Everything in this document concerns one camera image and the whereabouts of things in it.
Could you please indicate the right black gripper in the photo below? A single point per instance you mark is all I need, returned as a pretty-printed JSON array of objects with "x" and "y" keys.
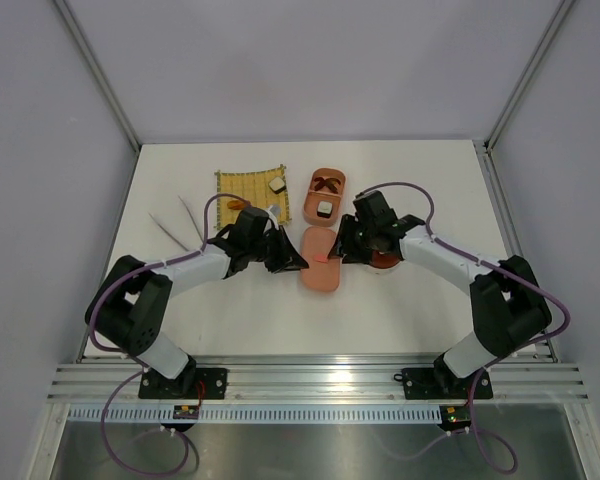
[{"x": 344, "y": 243}]

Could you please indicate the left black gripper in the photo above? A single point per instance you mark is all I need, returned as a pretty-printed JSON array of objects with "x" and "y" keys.
[{"x": 288, "y": 258}]

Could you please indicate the pink lunch box lid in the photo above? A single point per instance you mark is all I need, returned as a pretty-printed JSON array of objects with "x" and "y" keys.
[{"x": 323, "y": 273}]

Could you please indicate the red round bowl lid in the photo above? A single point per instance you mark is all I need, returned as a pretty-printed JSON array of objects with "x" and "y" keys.
[{"x": 384, "y": 261}]

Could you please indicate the white black sushi cube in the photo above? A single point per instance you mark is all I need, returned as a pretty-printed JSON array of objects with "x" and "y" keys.
[{"x": 324, "y": 209}]

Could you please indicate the dark red sausage piece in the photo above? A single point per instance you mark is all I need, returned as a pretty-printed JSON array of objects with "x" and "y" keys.
[{"x": 332, "y": 186}]

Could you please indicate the curved red sausage piece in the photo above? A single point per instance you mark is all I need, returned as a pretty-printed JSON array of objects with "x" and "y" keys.
[{"x": 324, "y": 182}]

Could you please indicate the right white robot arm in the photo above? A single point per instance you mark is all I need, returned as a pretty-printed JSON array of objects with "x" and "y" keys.
[{"x": 507, "y": 307}]

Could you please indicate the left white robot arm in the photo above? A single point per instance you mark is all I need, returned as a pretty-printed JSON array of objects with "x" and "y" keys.
[{"x": 129, "y": 308}]

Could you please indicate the pink oval lunch box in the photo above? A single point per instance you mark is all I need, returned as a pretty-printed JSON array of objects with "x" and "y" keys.
[{"x": 326, "y": 184}]

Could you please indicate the round metal bowl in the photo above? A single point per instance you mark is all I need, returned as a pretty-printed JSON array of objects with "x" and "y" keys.
[{"x": 377, "y": 271}]

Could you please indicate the white brown sushi cube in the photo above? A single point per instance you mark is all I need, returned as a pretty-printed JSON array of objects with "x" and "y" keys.
[{"x": 277, "y": 185}]

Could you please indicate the orange carrot piece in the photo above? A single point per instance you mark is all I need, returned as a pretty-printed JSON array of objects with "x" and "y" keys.
[{"x": 237, "y": 205}]

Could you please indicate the yellow bamboo mat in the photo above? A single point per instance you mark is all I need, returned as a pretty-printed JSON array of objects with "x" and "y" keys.
[{"x": 253, "y": 187}]

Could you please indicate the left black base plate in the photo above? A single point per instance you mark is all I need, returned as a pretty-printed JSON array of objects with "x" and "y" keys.
[{"x": 210, "y": 382}]

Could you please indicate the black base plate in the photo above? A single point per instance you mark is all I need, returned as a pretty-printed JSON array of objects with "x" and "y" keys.
[
  {"x": 421, "y": 383},
  {"x": 210, "y": 382}
]

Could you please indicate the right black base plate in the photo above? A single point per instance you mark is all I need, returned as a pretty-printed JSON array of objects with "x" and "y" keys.
[{"x": 421, "y": 383}]

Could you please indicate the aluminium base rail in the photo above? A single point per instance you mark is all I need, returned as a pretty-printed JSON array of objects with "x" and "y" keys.
[{"x": 322, "y": 379}]

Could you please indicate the right aluminium frame post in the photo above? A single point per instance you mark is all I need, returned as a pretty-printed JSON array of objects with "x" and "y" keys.
[{"x": 529, "y": 72}]

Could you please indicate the aluminium frame post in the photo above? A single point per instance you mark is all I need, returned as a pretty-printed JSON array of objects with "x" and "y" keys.
[
  {"x": 529, "y": 72},
  {"x": 86, "y": 51}
]

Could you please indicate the white slotted cable duct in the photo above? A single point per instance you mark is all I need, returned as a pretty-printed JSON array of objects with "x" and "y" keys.
[{"x": 261, "y": 414}]

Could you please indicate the left aluminium frame post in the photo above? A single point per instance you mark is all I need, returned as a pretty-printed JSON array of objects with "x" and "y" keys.
[{"x": 86, "y": 51}]

